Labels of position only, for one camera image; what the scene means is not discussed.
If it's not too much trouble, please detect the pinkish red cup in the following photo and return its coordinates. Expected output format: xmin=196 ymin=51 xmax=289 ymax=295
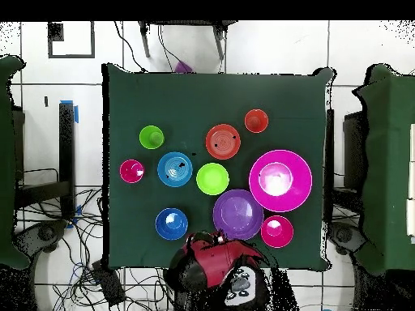
xmin=118 ymin=159 xmax=146 ymax=185

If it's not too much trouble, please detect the green cloth covered table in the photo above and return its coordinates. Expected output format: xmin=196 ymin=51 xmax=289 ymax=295
xmin=352 ymin=63 xmax=415 ymax=276
xmin=0 ymin=54 xmax=31 ymax=270

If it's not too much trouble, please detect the dark blue bowl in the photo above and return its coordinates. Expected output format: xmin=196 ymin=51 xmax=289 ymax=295
xmin=154 ymin=207 xmax=190 ymax=241

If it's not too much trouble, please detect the orange cup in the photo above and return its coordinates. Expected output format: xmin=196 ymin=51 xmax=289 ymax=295
xmin=243 ymin=109 xmax=270 ymax=134

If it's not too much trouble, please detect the dark green tablecloth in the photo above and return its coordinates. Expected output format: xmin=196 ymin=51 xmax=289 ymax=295
xmin=101 ymin=62 xmax=335 ymax=270

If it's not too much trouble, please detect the black square frame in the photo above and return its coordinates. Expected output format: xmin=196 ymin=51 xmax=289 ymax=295
xmin=47 ymin=20 xmax=96 ymax=60

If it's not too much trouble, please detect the large pink bowl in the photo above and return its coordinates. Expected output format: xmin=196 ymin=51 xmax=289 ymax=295
xmin=248 ymin=149 xmax=314 ymax=214

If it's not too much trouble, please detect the light blue bowl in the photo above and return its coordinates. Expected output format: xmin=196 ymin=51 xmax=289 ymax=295
xmin=156 ymin=151 xmax=194 ymax=188

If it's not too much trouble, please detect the tangle of cables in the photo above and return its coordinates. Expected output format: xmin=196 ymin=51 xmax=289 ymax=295
xmin=14 ymin=185 xmax=176 ymax=311

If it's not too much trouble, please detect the small pinkish red bowl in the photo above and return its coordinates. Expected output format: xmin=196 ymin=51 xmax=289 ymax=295
xmin=260 ymin=215 xmax=295 ymax=249

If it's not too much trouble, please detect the black metal stand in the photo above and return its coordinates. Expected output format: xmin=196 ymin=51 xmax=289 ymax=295
xmin=333 ymin=109 xmax=369 ymax=211
xmin=14 ymin=100 xmax=79 ymax=219

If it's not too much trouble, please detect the green bowl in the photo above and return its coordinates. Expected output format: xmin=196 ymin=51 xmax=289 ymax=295
xmin=195 ymin=162 xmax=230 ymax=196

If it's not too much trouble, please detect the orange bowl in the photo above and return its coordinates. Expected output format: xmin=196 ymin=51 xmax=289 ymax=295
xmin=204 ymin=123 xmax=242 ymax=160

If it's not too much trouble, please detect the purple bowl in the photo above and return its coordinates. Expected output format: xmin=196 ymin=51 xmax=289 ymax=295
xmin=212 ymin=189 xmax=265 ymax=241

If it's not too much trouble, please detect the dark grey pedestal leg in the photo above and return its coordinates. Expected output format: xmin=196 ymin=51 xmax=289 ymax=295
xmin=327 ymin=221 xmax=367 ymax=257
xmin=14 ymin=219 xmax=68 ymax=255

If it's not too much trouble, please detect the green cup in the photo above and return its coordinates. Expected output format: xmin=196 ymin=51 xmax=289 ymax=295
xmin=139 ymin=125 xmax=165 ymax=151

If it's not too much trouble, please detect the small purple object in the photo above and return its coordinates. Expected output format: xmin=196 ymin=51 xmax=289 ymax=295
xmin=173 ymin=60 xmax=193 ymax=75

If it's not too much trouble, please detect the black camera tripod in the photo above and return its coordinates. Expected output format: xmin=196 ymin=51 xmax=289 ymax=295
xmin=138 ymin=20 xmax=237 ymax=61

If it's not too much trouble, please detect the black power brick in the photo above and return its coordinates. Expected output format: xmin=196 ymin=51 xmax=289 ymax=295
xmin=91 ymin=260 xmax=126 ymax=308

